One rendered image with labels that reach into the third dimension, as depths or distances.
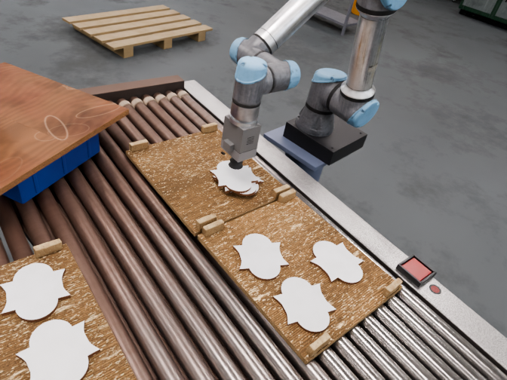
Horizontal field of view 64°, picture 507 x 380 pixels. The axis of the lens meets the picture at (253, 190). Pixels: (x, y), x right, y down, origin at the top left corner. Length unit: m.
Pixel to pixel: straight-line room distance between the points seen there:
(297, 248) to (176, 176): 0.43
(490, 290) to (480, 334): 1.63
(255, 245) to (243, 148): 0.26
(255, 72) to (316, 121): 0.59
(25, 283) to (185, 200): 0.44
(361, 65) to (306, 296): 0.74
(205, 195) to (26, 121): 0.54
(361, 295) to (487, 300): 1.73
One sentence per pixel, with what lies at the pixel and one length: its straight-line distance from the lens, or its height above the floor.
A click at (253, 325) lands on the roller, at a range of 0.93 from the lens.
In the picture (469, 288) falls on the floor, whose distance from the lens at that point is 2.71.
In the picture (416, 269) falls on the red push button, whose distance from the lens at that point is 1.19.
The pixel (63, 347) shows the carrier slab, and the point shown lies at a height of 0.95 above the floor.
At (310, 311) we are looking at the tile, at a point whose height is 0.94.
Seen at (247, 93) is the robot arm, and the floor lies 1.25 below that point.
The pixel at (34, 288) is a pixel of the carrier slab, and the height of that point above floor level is 0.95.
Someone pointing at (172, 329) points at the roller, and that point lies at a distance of 0.91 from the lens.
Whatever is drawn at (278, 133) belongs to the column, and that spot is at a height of 0.87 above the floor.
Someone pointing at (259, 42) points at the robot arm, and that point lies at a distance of 1.18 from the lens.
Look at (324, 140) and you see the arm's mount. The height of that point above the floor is 0.93.
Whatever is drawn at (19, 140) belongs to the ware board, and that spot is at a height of 1.04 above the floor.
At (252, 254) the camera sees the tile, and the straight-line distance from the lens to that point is 1.02.
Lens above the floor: 1.70
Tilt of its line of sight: 39 degrees down
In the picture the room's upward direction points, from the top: 12 degrees clockwise
